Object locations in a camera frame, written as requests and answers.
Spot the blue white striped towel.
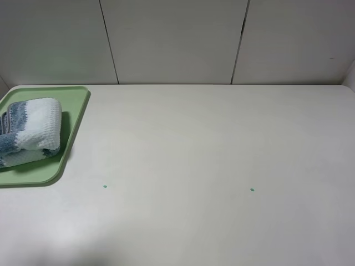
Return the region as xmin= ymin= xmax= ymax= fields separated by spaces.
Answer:
xmin=1 ymin=98 xmax=62 ymax=168

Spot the green plastic tray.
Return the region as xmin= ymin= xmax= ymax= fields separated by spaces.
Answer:
xmin=1 ymin=85 xmax=90 ymax=188

